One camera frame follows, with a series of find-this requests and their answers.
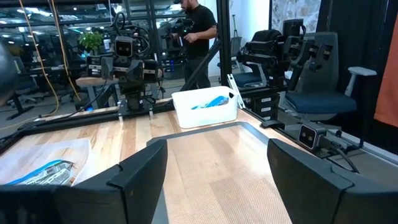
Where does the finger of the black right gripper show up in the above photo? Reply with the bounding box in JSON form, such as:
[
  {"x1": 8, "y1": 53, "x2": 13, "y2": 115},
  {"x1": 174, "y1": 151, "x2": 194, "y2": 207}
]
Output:
[
  {"x1": 127, "y1": 60, "x2": 144, "y2": 82},
  {"x1": 101, "y1": 57, "x2": 114, "y2": 80}
]

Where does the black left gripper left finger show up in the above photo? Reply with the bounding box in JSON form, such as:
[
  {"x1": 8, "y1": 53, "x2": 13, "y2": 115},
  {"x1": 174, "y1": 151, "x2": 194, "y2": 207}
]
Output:
[{"x1": 0, "y1": 139, "x2": 169, "y2": 224}]

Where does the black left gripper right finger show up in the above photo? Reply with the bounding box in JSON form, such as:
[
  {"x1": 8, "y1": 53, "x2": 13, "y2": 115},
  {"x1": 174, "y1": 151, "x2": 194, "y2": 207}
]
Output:
[{"x1": 267, "y1": 139, "x2": 398, "y2": 224}]

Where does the blue granola bar purple end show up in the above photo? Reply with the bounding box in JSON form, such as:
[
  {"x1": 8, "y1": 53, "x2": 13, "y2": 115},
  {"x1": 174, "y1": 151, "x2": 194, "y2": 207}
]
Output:
[{"x1": 190, "y1": 95, "x2": 230, "y2": 111}]

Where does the wooden side table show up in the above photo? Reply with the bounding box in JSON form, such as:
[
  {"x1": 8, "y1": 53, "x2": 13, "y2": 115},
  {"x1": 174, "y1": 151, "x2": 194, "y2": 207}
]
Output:
[{"x1": 75, "y1": 76, "x2": 119, "y2": 110}]

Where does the small green plant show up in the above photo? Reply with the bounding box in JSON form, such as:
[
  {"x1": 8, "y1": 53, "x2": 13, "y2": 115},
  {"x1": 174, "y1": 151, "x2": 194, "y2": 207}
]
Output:
[{"x1": 77, "y1": 30, "x2": 104, "y2": 54}]

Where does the person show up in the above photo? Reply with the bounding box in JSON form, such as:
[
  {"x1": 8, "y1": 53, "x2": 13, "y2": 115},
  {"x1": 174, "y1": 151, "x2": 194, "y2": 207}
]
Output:
[{"x1": 170, "y1": 0, "x2": 218, "y2": 91}]

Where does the white plastic bin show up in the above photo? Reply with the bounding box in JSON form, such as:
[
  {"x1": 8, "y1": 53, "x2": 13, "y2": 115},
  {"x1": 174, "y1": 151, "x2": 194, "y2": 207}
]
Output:
[{"x1": 171, "y1": 86, "x2": 239, "y2": 129}]

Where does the clear plastic bin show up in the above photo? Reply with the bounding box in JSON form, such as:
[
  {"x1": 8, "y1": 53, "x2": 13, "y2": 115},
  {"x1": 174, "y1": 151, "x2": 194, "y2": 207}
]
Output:
[{"x1": 0, "y1": 138, "x2": 94, "y2": 187}]

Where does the grey office chair blue seat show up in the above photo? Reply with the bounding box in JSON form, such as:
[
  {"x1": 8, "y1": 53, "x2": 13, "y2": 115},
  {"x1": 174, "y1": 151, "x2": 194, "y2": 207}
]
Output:
[{"x1": 284, "y1": 30, "x2": 379, "y2": 125}]

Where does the dark round ball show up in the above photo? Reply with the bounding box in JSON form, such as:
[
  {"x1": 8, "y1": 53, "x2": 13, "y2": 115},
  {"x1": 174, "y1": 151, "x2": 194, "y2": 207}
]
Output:
[{"x1": 0, "y1": 40, "x2": 19, "y2": 106}]

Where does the black drawer cabinet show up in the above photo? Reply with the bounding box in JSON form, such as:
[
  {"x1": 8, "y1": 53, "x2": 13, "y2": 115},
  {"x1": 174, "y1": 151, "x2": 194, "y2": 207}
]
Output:
[{"x1": 248, "y1": 91, "x2": 280, "y2": 121}]

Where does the blue padded chair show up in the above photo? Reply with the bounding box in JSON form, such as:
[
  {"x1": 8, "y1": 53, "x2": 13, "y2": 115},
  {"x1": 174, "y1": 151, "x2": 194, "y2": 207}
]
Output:
[{"x1": 233, "y1": 62, "x2": 268, "y2": 88}]

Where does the orange curtain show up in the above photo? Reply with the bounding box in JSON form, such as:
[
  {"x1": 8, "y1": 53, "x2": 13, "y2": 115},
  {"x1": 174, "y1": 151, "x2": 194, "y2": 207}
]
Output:
[{"x1": 374, "y1": 15, "x2": 398, "y2": 128}]

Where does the black curtain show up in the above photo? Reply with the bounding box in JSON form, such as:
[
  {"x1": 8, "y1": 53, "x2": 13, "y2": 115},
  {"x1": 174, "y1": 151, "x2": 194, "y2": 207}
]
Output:
[{"x1": 317, "y1": 0, "x2": 398, "y2": 150}]

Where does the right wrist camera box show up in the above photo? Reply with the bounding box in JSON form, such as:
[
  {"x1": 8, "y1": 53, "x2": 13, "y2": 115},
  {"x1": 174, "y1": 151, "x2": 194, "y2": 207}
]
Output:
[{"x1": 113, "y1": 35, "x2": 134, "y2": 58}]

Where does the yellow hanging cable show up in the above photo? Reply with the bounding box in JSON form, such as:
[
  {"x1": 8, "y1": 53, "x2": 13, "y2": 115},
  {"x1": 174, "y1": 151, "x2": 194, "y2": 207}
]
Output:
[
  {"x1": 18, "y1": 0, "x2": 60, "y2": 118},
  {"x1": 50, "y1": 0, "x2": 81, "y2": 102}
]

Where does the black camera cable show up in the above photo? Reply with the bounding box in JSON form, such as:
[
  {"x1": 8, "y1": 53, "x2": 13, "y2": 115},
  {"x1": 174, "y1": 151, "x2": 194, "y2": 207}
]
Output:
[{"x1": 323, "y1": 139, "x2": 361, "y2": 174}]

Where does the black table frame rail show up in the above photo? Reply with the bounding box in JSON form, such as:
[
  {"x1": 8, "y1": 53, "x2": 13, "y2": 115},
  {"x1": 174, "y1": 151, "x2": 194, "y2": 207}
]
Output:
[{"x1": 0, "y1": 101, "x2": 398, "y2": 162}]

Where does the small grey stereo camera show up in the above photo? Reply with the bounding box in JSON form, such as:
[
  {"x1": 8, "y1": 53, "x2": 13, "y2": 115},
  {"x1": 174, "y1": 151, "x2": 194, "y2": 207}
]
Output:
[{"x1": 297, "y1": 122, "x2": 327, "y2": 152}]

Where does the black diagonal frame brace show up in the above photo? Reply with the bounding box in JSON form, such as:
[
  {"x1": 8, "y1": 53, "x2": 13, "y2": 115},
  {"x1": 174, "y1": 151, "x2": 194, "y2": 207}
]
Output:
[{"x1": 180, "y1": 39, "x2": 222, "y2": 91}]

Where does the black upright frame post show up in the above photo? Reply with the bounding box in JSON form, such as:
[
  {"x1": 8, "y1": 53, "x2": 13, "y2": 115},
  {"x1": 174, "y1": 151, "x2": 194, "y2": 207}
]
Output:
[{"x1": 216, "y1": 0, "x2": 233, "y2": 88}]

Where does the white metal bracket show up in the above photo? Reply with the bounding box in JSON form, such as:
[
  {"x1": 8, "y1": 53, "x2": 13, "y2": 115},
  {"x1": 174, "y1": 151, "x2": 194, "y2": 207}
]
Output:
[{"x1": 226, "y1": 73, "x2": 246, "y2": 110}]

